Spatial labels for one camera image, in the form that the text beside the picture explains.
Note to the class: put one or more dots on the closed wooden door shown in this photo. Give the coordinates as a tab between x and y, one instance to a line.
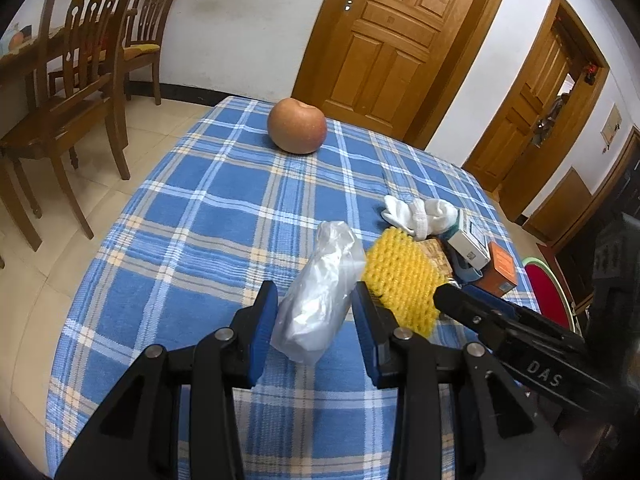
392	66

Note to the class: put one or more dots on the orange snack bag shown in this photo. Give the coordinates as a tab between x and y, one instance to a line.
436	255

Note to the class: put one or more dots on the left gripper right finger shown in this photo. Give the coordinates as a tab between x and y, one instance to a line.
498	432

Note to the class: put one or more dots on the beige wall panel box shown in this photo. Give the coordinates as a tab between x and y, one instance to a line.
610	128

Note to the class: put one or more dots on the wooden chair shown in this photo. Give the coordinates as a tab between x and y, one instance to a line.
141	39
58	123

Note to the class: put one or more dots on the red bin with green rim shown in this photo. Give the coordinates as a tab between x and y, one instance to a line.
551	299

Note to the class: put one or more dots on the white tissue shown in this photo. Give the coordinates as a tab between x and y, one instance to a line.
420	218

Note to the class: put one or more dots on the low wooden wall panel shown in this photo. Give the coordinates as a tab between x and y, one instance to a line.
560	210

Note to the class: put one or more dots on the orange cardboard box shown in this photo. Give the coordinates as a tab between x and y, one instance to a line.
499	276

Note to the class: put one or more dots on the yellow foam fruit net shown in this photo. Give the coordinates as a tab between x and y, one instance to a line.
403	280

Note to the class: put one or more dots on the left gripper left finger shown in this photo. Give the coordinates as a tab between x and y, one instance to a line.
134	432

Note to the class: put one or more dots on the white medicine box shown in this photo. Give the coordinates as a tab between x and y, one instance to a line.
469	240

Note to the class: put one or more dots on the orange round fruit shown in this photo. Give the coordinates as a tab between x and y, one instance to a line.
296	127

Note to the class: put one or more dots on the black entrance door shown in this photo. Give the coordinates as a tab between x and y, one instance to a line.
619	192

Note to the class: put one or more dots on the clear plastic bag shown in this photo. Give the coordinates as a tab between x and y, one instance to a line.
315	306

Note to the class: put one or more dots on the open wooden door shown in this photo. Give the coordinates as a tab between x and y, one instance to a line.
543	113

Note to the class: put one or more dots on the light blue plastic holder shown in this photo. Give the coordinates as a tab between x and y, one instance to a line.
463	270

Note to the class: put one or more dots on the blue plaid tablecloth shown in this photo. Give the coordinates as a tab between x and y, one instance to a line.
222	212

